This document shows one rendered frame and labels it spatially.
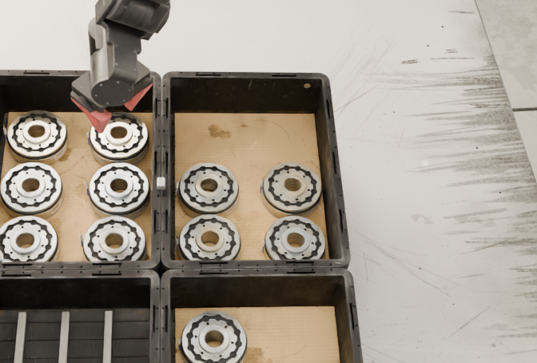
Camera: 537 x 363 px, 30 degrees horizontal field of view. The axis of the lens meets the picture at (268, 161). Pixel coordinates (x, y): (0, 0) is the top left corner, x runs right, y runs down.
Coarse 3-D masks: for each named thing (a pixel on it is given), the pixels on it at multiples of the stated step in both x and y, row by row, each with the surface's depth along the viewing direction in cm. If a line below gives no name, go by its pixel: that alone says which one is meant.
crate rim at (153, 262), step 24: (0, 72) 174; (24, 72) 175; (48, 72) 175; (72, 72) 176; (0, 264) 153; (24, 264) 153; (48, 264) 154; (72, 264) 154; (96, 264) 155; (120, 264) 155; (144, 264) 155
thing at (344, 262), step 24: (168, 72) 178; (192, 72) 178; (216, 72) 178; (240, 72) 179; (264, 72) 179; (288, 72) 180; (168, 96) 174; (168, 120) 171; (168, 144) 168; (336, 144) 171; (168, 168) 166; (336, 168) 168; (168, 192) 163; (336, 192) 166; (168, 216) 160; (336, 216) 163; (168, 240) 158; (168, 264) 155; (192, 264) 156; (216, 264) 156; (240, 264) 156; (264, 264) 157; (288, 264) 157; (312, 264) 157; (336, 264) 158
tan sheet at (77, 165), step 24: (72, 120) 182; (144, 120) 184; (72, 144) 179; (72, 168) 176; (96, 168) 177; (144, 168) 177; (72, 192) 173; (120, 192) 174; (0, 216) 169; (72, 216) 170; (96, 216) 171; (144, 216) 172; (72, 240) 168
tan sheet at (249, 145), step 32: (192, 128) 183; (224, 128) 184; (256, 128) 185; (288, 128) 185; (192, 160) 179; (224, 160) 180; (256, 160) 180; (288, 160) 181; (256, 192) 176; (256, 224) 173; (320, 224) 174; (256, 256) 169
